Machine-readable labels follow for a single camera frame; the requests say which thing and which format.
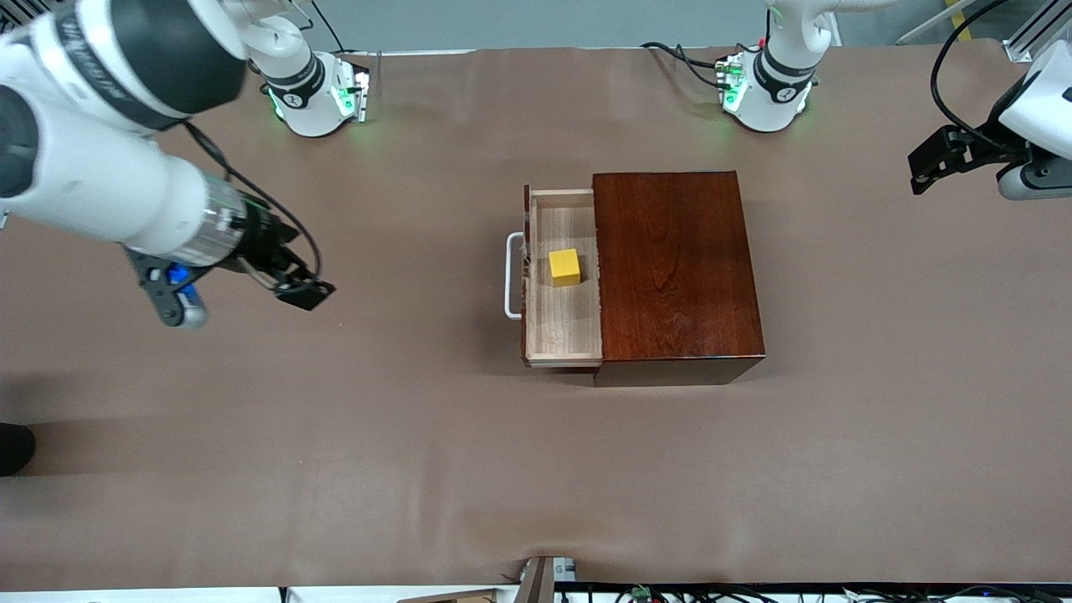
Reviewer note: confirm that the aluminium frame profile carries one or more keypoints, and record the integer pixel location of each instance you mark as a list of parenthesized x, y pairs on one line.
[(1034, 33)]

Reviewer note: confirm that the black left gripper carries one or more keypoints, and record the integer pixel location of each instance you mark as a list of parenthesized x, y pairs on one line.
[(981, 152)]

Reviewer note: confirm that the brown cardboard piece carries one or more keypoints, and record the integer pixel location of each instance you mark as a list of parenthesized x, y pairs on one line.
[(452, 596)]

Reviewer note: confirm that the yellow wooden block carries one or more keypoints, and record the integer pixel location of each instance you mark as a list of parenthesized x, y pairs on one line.
[(565, 266)]

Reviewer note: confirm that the dark brown wooden cabinet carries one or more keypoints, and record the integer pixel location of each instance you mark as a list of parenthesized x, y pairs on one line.
[(678, 268)]

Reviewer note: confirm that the black ribbed round object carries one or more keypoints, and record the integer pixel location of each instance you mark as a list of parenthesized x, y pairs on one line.
[(12, 448)]

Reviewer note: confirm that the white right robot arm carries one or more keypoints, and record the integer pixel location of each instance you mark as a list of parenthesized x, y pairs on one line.
[(84, 167)]

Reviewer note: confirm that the brown table cloth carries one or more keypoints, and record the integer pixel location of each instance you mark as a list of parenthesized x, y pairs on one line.
[(419, 461)]

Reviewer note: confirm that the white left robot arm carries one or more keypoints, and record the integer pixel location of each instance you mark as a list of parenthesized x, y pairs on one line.
[(775, 100)]

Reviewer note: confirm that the small green connector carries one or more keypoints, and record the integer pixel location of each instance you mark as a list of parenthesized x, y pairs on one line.
[(642, 593)]

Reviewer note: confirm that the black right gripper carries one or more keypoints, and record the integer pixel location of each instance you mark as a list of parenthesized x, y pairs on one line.
[(261, 239)]

